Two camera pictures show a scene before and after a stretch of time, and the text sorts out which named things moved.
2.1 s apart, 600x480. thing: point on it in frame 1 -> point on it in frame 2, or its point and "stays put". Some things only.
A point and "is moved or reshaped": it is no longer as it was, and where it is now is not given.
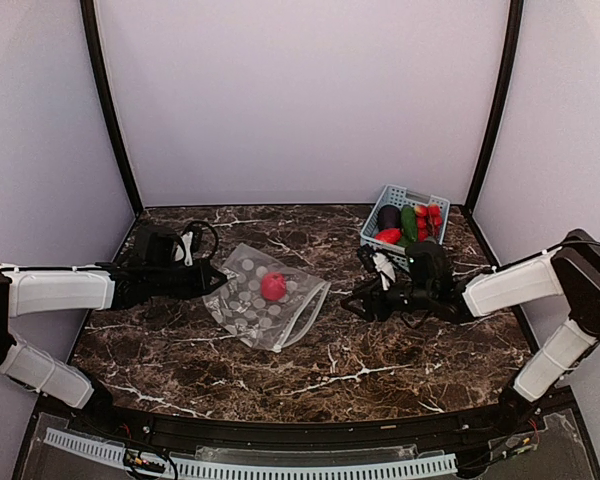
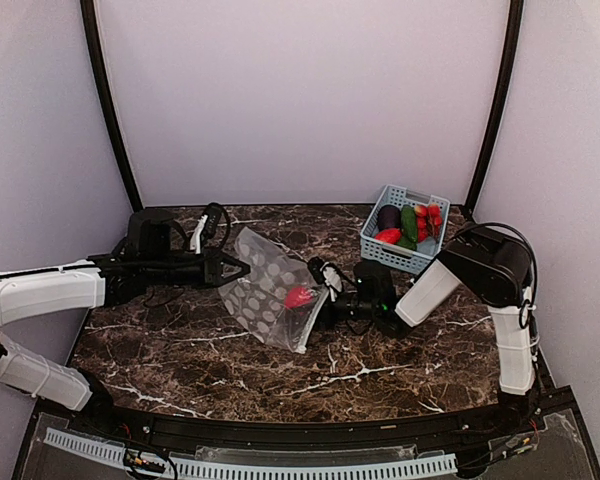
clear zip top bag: (238, 302) is moved or reshaped
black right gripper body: (384, 309) -> (333, 316)
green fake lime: (405, 241) stays put
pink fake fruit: (273, 286) -> (297, 296)
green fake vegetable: (409, 223) stays put
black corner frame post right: (516, 18) stays put
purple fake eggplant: (389, 217) stays put
